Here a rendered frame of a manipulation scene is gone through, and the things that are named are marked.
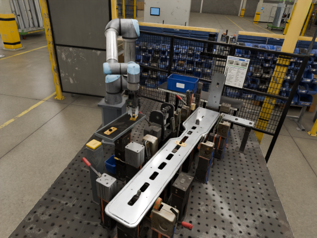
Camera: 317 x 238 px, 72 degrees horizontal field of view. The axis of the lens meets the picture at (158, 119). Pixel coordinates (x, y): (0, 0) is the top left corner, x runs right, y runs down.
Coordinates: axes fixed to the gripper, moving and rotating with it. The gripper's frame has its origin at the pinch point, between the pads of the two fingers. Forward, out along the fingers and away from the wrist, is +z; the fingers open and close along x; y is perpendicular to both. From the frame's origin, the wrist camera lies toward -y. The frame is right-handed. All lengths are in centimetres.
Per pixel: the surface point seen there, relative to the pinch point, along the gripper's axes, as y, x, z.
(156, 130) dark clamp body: -0.9, 16.2, 10.4
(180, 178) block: 36, 38, 15
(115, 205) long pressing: 59, 9, 18
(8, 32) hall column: -521, -579, 61
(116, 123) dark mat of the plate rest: 11.6, -8.5, 2.1
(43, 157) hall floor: -63, -139, 118
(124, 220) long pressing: 66, 15, 18
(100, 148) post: 35.2, -9.3, 5.0
